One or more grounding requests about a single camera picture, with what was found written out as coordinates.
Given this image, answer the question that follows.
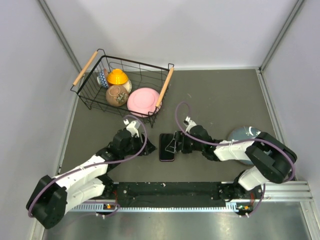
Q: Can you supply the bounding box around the brown ceramic bowl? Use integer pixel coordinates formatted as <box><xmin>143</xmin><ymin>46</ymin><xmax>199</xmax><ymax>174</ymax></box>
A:
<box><xmin>105</xmin><ymin>85</ymin><xmax>129</xmax><ymax>107</ymax></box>

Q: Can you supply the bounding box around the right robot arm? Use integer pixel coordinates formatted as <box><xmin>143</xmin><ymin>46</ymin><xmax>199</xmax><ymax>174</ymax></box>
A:
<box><xmin>159</xmin><ymin>124</ymin><xmax>297</xmax><ymax>201</ymax></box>

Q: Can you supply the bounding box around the blue white patterned cup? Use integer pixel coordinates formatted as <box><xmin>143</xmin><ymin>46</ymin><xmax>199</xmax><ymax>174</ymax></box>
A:
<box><xmin>97</xmin><ymin>68</ymin><xmax>109</xmax><ymax>89</ymax></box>

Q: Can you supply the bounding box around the right wooden basket handle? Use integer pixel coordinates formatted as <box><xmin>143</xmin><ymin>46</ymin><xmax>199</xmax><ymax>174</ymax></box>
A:
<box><xmin>155</xmin><ymin>67</ymin><xmax>174</xmax><ymax>109</ymax></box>

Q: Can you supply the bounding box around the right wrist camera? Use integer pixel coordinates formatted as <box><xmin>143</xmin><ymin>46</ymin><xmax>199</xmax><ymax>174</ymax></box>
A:
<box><xmin>183</xmin><ymin>116</ymin><xmax>197</xmax><ymax>133</ymax></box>

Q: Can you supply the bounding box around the wooden basket handle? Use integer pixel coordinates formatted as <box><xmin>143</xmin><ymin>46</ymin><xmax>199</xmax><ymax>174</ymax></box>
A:
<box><xmin>155</xmin><ymin>67</ymin><xmax>174</xmax><ymax>109</ymax></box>
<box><xmin>72</xmin><ymin>50</ymin><xmax>98</xmax><ymax>87</ymax></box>

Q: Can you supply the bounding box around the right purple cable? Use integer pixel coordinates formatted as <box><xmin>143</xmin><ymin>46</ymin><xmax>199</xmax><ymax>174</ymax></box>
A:
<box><xmin>175</xmin><ymin>101</ymin><xmax>297</xmax><ymax>216</ymax></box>

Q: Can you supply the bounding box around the black wire basket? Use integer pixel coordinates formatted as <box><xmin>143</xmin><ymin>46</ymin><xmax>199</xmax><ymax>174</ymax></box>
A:
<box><xmin>70</xmin><ymin>48</ymin><xmax>175</xmax><ymax>127</ymax></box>

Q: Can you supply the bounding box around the slotted cable duct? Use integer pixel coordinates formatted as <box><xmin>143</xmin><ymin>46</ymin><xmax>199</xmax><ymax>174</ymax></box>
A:
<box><xmin>70</xmin><ymin>202</ymin><xmax>239</xmax><ymax>213</ymax></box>

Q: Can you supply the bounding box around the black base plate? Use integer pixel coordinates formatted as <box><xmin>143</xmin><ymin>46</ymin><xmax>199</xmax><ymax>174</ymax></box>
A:
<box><xmin>115</xmin><ymin>182</ymin><xmax>233</xmax><ymax>208</ymax></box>

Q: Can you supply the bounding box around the purple cable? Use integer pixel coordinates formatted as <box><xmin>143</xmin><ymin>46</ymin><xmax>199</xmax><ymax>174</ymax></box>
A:
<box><xmin>175</xmin><ymin>101</ymin><xmax>297</xmax><ymax>216</ymax></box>
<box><xmin>27</xmin><ymin>114</ymin><xmax>148</xmax><ymax>218</ymax></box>

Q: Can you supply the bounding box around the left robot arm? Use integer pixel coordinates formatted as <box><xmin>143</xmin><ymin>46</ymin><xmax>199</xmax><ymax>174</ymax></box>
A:
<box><xmin>26</xmin><ymin>128</ymin><xmax>156</xmax><ymax>230</ymax></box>

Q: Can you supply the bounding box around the blue ceramic plate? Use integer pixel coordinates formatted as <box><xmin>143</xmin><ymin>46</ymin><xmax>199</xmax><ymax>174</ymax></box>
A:
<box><xmin>227</xmin><ymin>125</ymin><xmax>263</xmax><ymax>166</ymax></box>

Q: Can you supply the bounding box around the pink plate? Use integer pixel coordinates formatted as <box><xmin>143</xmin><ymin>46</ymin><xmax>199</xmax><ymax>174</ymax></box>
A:
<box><xmin>127</xmin><ymin>87</ymin><xmax>162</xmax><ymax>118</ymax></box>

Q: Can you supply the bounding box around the orange bowl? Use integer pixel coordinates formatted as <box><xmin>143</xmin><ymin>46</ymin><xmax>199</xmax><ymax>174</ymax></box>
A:
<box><xmin>106</xmin><ymin>68</ymin><xmax>129</xmax><ymax>85</ymax></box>

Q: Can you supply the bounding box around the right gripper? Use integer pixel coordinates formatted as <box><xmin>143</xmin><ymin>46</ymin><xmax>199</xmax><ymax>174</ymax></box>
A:
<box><xmin>166</xmin><ymin>131</ymin><xmax>205</xmax><ymax>154</ymax></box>

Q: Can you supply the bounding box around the cream bowl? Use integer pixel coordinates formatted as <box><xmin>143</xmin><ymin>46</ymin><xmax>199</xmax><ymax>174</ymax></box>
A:
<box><xmin>122</xmin><ymin>79</ymin><xmax>132</xmax><ymax>94</ymax></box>

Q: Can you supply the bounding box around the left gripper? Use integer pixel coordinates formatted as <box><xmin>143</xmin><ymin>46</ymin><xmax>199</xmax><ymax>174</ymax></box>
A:
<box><xmin>120</xmin><ymin>132</ymin><xmax>157</xmax><ymax>157</ymax></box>

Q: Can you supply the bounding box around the pink phone black screen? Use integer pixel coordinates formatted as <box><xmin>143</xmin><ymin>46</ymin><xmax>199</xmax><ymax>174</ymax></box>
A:
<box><xmin>159</xmin><ymin>133</ymin><xmax>175</xmax><ymax>162</ymax></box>

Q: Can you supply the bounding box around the left wooden basket handle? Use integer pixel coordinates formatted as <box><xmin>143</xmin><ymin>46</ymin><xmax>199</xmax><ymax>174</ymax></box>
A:
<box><xmin>72</xmin><ymin>50</ymin><xmax>98</xmax><ymax>87</ymax></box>

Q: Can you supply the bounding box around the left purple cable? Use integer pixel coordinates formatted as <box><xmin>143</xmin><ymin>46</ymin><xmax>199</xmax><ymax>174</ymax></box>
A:
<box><xmin>27</xmin><ymin>114</ymin><xmax>148</xmax><ymax>218</ymax></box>

